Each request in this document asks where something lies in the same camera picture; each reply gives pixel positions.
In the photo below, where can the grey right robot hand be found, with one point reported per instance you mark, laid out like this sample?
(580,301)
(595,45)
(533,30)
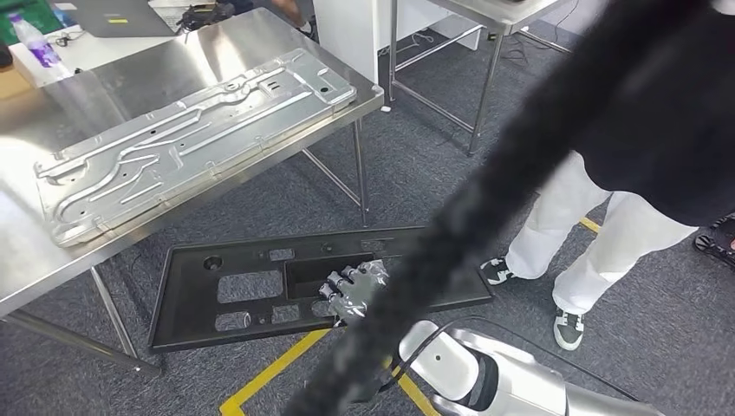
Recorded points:
(353,290)

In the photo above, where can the black plastic plate part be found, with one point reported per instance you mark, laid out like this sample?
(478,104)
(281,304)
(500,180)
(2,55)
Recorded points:
(189,298)

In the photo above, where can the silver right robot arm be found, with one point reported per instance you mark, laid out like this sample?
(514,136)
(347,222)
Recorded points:
(517,384)

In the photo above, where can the stainless steel workbench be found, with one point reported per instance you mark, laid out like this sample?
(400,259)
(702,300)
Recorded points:
(172,63)

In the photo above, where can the black fuzzy hanging tether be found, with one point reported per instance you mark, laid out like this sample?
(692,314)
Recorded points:
(517,161)

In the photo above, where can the stamped silver metal panel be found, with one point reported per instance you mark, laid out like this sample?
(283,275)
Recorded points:
(172,149)

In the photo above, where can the white desk panel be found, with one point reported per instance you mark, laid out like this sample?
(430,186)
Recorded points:
(344,34)

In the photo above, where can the stainless steel table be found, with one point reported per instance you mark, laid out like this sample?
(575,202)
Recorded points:
(499,14)

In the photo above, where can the white desk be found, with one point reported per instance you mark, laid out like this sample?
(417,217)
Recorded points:
(86,52)

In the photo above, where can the clear purple-label water bottle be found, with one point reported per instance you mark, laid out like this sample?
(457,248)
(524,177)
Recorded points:
(37,49)

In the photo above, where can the green mat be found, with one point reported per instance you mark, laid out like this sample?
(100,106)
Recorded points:
(46,14)

